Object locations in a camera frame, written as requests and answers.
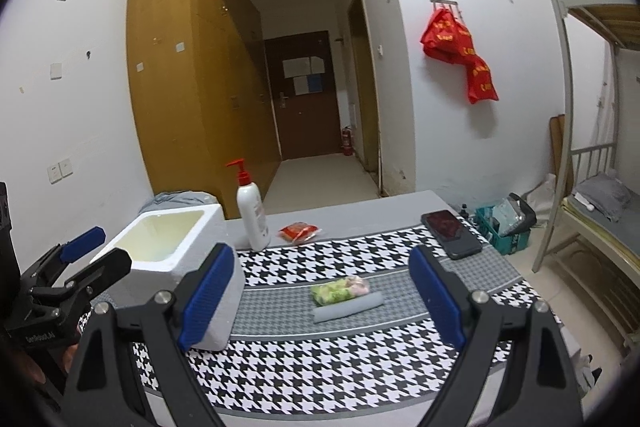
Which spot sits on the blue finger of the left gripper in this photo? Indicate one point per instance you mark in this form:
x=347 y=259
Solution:
x=89 y=282
x=82 y=244

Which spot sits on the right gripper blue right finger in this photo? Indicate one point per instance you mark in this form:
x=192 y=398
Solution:
x=539 y=386

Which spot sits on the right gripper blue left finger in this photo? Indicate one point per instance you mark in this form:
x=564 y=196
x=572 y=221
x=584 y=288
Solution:
x=104 y=387

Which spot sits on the green tissue packet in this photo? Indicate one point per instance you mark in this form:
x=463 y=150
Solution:
x=338 y=291

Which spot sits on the white foam strip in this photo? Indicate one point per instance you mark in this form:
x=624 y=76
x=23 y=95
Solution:
x=348 y=307

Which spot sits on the person's left hand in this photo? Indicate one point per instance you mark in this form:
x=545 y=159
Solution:
x=42 y=365

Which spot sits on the white styrofoam box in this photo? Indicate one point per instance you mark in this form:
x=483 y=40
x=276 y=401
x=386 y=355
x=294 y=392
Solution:
x=163 y=245

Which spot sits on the light blue crumpled cloth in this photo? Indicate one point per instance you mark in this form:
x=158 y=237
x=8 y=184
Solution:
x=178 y=199

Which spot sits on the black smartphone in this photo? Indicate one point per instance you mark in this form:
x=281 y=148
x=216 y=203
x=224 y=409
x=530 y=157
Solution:
x=456 y=240

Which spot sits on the white red pump bottle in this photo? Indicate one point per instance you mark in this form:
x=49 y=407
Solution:
x=249 y=201

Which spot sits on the teal storage basket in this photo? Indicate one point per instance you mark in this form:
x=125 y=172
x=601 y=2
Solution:
x=507 y=224

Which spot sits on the metal bunk bed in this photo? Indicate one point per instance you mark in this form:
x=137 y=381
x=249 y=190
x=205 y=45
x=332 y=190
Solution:
x=599 y=46

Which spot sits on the wooden wardrobe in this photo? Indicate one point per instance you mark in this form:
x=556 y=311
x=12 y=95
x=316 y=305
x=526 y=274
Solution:
x=200 y=94

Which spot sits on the houndstooth table runner cloth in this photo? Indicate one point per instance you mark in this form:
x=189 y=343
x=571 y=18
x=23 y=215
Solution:
x=280 y=363

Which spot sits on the red snack packet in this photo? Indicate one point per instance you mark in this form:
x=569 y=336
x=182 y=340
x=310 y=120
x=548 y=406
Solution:
x=299 y=232

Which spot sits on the grey folded clothes on bed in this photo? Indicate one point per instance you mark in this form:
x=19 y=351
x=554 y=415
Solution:
x=606 y=193

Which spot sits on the dark brown entry door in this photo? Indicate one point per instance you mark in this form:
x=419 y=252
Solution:
x=304 y=94

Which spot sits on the red fire extinguisher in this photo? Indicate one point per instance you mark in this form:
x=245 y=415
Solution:
x=347 y=148

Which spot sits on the red hanging bags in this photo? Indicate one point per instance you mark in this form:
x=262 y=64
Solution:
x=448 y=40

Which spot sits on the white wall switches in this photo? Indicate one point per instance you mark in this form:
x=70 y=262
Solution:
x=59 y=171

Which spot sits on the wooden boards against wall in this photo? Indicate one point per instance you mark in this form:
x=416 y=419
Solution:
x=556 y=128

